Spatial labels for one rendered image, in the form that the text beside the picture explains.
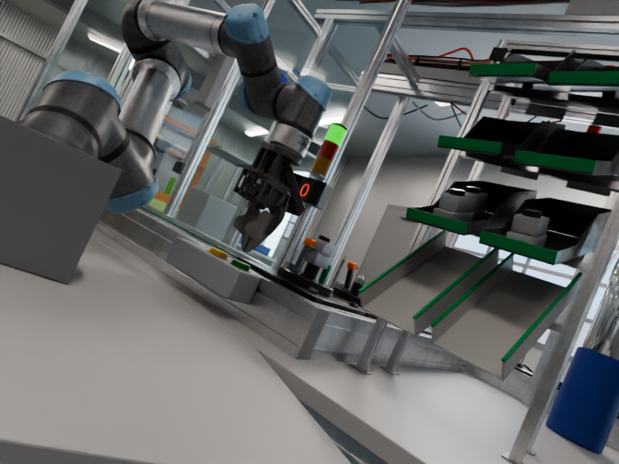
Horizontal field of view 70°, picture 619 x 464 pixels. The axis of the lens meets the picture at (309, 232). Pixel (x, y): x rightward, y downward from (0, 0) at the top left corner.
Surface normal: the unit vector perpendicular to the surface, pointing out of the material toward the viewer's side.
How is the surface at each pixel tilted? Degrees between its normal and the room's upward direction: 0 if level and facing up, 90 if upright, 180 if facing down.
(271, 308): 90
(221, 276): 90
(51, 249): 90
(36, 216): 90
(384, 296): 45
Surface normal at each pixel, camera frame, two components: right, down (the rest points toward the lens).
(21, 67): 0.43, 0.15
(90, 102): 0.76, -0.44
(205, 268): -0.51, -0.28
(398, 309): -0.16, -0.87
